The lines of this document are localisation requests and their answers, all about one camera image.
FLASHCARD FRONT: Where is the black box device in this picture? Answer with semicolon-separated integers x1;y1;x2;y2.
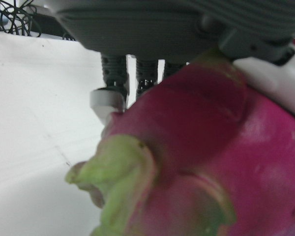
29;12;66;39

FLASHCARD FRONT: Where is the pink green dragon fruit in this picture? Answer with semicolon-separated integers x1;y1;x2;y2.
65;48;295;236

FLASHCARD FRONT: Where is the black cable tangle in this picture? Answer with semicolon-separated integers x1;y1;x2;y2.
0;0;76;41

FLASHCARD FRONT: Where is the white grey left robot hand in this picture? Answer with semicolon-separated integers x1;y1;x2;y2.
43;0;295;126

